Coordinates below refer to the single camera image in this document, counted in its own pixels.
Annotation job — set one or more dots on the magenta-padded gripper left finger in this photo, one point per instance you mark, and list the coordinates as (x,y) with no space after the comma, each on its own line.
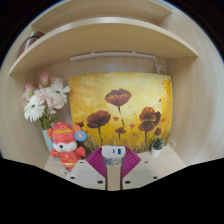
(96,165)

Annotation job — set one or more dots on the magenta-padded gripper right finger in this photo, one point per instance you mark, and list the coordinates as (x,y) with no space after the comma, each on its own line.
(130,165)

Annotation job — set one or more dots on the small white charger block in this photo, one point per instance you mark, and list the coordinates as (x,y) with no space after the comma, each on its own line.
(113,151)

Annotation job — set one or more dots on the small plant in white pot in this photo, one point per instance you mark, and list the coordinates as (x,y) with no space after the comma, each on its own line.
(156,150)

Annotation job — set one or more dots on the red plush toy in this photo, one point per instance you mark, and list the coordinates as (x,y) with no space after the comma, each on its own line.
(65,146)

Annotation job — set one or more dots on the yellow poppy painting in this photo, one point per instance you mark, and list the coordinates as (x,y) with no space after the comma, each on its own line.
(126,113)

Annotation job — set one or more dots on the teal flower vase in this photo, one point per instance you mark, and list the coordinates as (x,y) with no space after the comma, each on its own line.
(47,141)

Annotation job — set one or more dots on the pink and white flower bouquet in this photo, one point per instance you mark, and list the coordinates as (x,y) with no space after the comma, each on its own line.
(46,100)

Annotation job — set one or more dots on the white light bar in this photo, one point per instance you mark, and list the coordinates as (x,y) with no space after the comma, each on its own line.
(110,55)

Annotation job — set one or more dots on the wooden shelf unit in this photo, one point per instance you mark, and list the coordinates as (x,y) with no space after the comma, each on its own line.
(106,38)

